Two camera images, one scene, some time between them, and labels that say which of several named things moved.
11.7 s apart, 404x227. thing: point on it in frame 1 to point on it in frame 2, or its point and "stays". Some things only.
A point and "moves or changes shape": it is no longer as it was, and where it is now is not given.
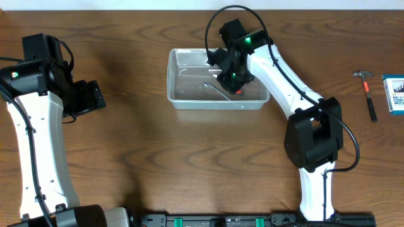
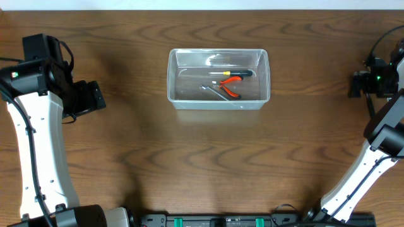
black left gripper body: (91, 97) stays
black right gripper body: (233, 82) to (354, 84)
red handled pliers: (240, 93) moves or changes shape
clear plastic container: (192, 84) stays
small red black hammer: (370, 102) stays
